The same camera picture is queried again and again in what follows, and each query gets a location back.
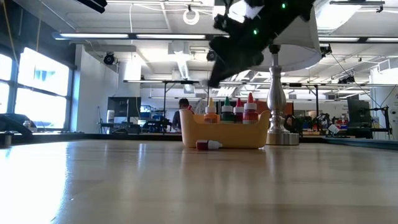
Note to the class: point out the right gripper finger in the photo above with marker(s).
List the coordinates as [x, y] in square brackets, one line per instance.
[222, 71]

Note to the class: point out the large green food coloring bottle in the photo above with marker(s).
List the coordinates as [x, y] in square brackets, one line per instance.
[227, 116]

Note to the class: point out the large red food coloring bottle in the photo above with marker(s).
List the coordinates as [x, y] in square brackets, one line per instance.
[238, 117]

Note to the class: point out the small red food coloring bottle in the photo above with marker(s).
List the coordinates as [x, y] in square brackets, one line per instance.
[203, 145]

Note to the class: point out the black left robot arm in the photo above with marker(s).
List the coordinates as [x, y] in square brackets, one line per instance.
[12, 123]

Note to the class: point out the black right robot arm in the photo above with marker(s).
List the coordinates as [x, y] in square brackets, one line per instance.
[289, 15]

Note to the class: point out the black ceiling speaker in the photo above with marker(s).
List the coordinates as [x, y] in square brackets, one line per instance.
[211, 56]
[109, 58]

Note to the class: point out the person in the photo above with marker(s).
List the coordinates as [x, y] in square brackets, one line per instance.
[183, 104]

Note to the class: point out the white round ceiling fixture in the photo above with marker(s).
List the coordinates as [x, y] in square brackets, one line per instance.
[191, 17]

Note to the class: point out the ceiling strip light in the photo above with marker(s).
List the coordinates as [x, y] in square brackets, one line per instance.
[93, 36]
[382, 40]
[171, 36]

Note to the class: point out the yellow plastic bin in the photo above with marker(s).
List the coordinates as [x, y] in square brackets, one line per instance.
[230, 137]

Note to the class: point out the black computer monitor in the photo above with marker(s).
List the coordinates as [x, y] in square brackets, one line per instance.
[357, 112]

